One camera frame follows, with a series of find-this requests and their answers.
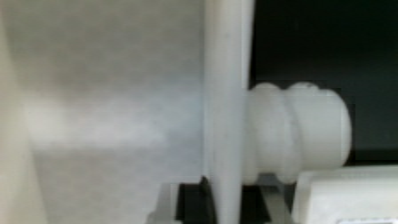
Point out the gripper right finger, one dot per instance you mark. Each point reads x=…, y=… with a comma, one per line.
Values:
x=265, y=202

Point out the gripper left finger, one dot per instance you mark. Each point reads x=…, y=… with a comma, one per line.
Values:
x=185, y=205

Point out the white cabinet door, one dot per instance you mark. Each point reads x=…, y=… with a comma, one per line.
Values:
x=299, y=131
x=347, y=196

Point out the white cabinet body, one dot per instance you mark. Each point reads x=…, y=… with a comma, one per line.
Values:
x=123, y=82

